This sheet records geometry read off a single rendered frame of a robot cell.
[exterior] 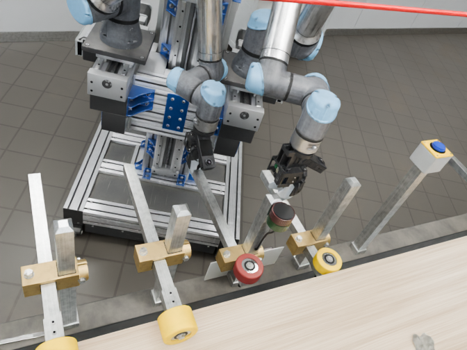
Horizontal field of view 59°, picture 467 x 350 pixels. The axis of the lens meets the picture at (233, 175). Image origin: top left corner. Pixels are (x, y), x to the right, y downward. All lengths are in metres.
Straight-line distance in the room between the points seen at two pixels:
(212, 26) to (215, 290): 0.80
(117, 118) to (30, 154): 1.09
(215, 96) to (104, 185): 1.12
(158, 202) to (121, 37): 0.90
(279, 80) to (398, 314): 0.72
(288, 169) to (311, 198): 1.68
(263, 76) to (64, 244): 0.60
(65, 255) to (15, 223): 1.40
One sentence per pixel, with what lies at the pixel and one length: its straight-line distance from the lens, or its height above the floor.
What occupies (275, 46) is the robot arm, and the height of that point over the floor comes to 1.38.
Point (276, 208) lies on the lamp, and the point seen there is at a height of 1.11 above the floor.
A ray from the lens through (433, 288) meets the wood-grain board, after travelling 1.42.
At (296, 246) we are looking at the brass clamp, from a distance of 1.31.
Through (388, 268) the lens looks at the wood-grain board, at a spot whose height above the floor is 0.90.
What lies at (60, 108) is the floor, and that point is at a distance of 2.97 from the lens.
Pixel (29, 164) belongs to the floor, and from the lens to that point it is 2.60.
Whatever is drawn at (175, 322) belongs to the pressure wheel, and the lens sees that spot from 0.95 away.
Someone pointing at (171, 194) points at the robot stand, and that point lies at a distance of 2.19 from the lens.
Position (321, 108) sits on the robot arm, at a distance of 0.98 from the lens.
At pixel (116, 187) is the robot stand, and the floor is 0.21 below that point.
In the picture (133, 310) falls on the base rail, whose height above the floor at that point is 0.70.
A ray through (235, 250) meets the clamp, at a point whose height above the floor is 0.87.
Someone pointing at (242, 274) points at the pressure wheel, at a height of 0.91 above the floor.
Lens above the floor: 1.84
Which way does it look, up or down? 43 degrees down
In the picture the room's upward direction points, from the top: 20 degrees clockwise
